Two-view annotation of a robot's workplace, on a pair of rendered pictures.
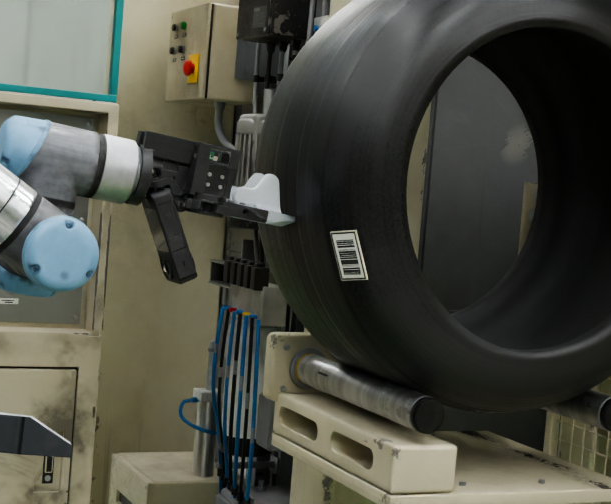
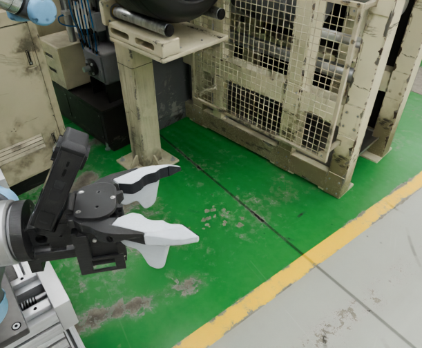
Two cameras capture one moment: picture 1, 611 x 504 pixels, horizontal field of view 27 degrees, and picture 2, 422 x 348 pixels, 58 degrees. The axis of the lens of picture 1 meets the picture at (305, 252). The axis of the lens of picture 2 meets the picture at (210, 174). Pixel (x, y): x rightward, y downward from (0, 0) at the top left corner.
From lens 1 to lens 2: 31 cm
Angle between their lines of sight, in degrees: 41
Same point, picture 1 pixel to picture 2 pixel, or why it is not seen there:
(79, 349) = not seen: hidden behind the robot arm
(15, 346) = (1, 18)
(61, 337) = not seen: hidden behind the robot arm
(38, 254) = (35, 14)
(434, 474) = (174, 48)
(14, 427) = (166, 170)
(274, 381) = (106, 18)
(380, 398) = (150, 25)
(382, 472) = (158, 52)
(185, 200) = not seen: outside the picture
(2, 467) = (14, 63)
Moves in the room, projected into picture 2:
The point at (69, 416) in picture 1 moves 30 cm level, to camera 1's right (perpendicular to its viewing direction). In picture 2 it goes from (30, 40) to (98, 32)
